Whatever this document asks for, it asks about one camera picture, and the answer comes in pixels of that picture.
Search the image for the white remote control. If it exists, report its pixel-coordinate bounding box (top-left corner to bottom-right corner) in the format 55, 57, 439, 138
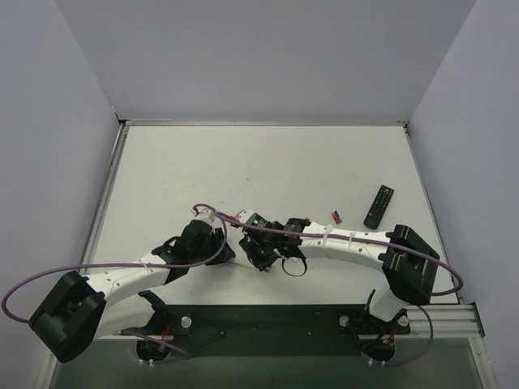
231, 261, 259, 271

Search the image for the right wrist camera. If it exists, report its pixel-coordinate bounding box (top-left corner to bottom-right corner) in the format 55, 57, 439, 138
237, 209, 268, 228

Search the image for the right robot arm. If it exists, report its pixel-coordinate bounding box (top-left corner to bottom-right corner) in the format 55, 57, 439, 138
237, 210, 440, 323

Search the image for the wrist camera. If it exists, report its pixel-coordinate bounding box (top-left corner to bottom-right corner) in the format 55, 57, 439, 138
195, 208, 216, 225
237, 209, 268, 228

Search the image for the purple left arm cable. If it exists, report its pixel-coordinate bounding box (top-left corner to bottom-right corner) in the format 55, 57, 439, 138
2, 203, 240, 365

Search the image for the black tv remote control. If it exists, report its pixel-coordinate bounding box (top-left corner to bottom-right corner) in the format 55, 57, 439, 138
363, 185, 395, 229

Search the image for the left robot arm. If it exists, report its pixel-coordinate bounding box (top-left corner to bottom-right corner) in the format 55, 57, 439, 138
29, 220, 236, 363

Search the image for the blue AAA battery right pair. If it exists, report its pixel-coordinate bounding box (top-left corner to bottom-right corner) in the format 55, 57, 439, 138
333, 211, 343, 224

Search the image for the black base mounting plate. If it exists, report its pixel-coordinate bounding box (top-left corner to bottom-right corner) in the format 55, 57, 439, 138
137, 304, 410, 357

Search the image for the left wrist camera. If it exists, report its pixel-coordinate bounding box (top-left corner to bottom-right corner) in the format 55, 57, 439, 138
195, 208, 216, 225

